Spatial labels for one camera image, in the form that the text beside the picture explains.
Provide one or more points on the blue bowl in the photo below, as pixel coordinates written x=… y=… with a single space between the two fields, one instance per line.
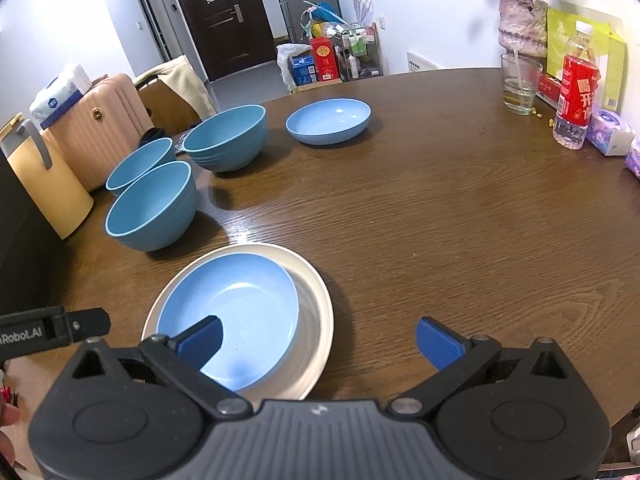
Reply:
x=150 y=225
x=225 y=150
x=137 y=167

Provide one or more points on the blue box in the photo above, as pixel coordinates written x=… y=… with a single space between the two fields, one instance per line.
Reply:
x=304 y=70

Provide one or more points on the red rose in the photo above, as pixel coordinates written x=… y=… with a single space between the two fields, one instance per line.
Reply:
x=6 y=392

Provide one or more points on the red box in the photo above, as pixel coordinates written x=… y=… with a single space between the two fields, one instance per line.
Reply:
x=324 y=60

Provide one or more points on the cream plate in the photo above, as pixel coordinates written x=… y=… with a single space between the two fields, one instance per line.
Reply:
x=315 y=310

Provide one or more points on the wooden chair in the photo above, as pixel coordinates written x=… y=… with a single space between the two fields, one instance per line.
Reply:
x=165 y=105

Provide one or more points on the blue shallow plate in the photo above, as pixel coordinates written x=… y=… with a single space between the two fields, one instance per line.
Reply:
x=327 y=117
x=250 y=300

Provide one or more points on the pink textured vase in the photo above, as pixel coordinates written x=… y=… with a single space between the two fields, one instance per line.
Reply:
x=522 y=25

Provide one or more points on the pink suitcase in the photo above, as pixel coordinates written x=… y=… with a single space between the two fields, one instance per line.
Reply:
x=95 y=130

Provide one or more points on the white wall outlet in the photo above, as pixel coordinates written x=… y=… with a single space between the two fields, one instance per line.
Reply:
x=382 y=23

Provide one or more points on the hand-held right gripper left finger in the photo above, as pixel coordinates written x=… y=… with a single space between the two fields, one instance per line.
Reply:
x=200 y=342

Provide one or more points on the person's left hand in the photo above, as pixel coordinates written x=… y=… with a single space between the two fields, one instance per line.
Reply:
x=7 y=412

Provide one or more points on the white plastic bag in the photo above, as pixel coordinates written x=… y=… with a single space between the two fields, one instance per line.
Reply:
x=287 y=57

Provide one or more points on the clear drinking glass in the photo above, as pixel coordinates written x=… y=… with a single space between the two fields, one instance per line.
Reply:
x=520 y=95

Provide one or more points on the dark brown door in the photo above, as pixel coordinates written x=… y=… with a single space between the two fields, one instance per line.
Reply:
x=220 y=35

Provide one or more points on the scattered corn kernels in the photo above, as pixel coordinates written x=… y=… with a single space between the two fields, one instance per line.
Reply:
x=538 y=114

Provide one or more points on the purple feather decoration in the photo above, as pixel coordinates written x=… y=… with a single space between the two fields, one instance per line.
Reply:
x=361 y=5

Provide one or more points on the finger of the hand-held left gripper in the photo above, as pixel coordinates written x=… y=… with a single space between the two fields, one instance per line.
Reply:
x=90 y=325

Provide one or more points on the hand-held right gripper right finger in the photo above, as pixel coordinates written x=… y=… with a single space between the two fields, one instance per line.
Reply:
x=440 y=342

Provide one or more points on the white blue tissue pack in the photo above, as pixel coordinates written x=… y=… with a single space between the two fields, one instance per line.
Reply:
x=60 y=92

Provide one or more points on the beige jacket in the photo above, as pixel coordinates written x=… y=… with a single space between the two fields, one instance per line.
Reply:
x=185 y=80

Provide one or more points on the black cylindrical object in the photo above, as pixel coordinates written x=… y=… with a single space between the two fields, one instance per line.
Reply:
x=152 y=135

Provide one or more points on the green paper bag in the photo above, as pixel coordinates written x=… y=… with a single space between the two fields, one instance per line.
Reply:
x=557 y=45

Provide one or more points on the blue bag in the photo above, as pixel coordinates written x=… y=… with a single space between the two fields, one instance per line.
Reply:
x=325 y=12

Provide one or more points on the red label water bottle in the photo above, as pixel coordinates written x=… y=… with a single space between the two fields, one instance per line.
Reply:
x=577 y=95

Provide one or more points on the small red carton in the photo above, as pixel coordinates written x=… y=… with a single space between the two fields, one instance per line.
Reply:
x=549 y=87

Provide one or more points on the purple tissue pack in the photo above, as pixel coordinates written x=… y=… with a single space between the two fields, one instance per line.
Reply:
x=634 y=157
x=607 y=132

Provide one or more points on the yellow insulated jug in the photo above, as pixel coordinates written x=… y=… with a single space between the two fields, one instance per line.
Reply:
x=50 y=185

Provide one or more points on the grey refrigerator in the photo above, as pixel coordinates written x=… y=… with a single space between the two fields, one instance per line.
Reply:
x=300 y=0

